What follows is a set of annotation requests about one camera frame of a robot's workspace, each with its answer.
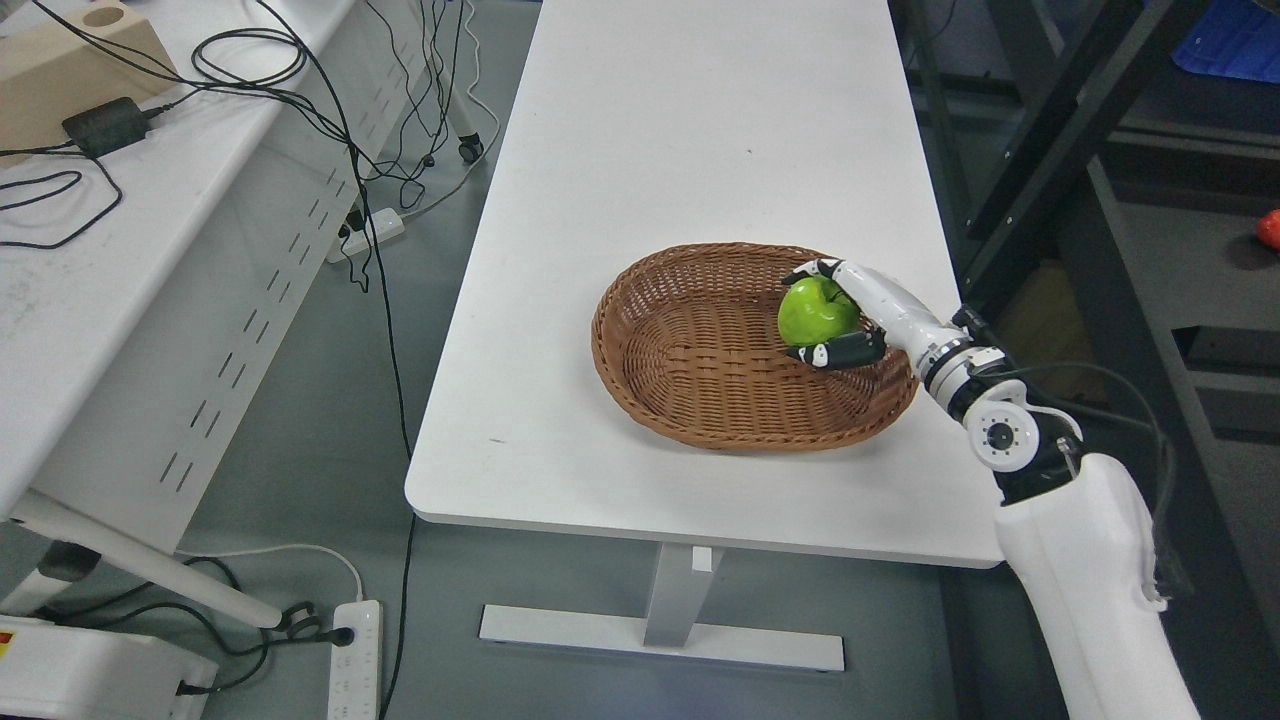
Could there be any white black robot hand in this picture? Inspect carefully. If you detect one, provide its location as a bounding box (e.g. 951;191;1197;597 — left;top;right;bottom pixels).
781;258;972;377

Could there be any green apple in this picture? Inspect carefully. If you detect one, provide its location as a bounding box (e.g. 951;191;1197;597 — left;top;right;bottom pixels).
777;275;861;347

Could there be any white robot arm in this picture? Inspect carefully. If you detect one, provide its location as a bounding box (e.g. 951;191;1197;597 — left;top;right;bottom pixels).
895;307;1199;719

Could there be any red fruit on shelf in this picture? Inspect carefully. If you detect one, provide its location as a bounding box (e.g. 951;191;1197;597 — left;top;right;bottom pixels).
1254;209;1280;252

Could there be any brown wicker basket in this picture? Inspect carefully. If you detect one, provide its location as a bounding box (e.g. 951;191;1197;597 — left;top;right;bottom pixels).
591;242;918;452

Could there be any white standing desk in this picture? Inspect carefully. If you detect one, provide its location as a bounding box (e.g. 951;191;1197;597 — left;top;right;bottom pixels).
404;1;1002;673

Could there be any blue plastic bin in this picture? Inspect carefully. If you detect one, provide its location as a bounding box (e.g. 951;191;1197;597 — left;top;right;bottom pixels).
1171;1;1279;85

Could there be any white power strip far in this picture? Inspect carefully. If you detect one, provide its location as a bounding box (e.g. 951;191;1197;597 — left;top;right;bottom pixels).
326;208;404;264

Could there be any white power strip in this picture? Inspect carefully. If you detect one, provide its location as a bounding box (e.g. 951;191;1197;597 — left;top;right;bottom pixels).
326;600;383;719
326;208;404;264

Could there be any white power strip near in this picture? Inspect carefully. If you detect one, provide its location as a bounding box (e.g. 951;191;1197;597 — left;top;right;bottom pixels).
326;600;383;719

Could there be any white left side desk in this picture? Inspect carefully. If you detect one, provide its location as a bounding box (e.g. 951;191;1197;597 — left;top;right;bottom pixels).
3;1;431;629

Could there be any black power adapter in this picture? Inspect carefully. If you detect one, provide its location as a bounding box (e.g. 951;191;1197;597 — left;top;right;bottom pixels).
61;97;151;159

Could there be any cardboard box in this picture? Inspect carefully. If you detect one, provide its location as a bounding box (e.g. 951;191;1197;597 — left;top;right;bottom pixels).
1;1;177;167

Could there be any white machine base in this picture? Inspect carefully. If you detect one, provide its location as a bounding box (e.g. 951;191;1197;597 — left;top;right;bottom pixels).
1;616;219;719

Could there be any long black cable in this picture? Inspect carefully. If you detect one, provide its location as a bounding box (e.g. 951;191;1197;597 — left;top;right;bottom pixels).
29;0;417;720

